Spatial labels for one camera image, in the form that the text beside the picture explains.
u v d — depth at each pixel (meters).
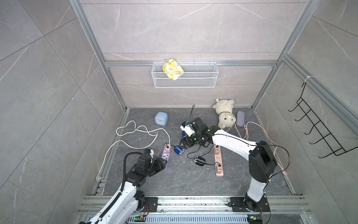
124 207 0.57
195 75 1.01
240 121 1.09
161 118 1.03
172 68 0.87
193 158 0.91
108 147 0.98
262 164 0.47
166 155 0.89
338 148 0.58
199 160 0.87
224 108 1.08
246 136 0.98
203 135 0.65
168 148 0.88
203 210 0.73
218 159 0.88
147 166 0.65
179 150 0.91
